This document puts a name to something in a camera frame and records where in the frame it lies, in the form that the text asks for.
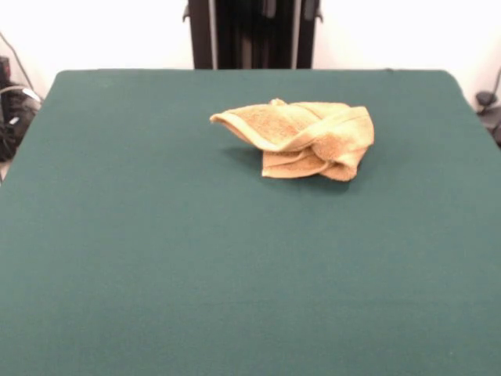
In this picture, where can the tan terry towel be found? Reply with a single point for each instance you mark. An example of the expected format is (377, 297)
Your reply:
(274, 125)

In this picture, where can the dark green tablecloth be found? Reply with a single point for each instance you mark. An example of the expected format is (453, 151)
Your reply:
(156, 235)

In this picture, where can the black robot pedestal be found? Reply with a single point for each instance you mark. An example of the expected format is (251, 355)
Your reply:
(254, 39)

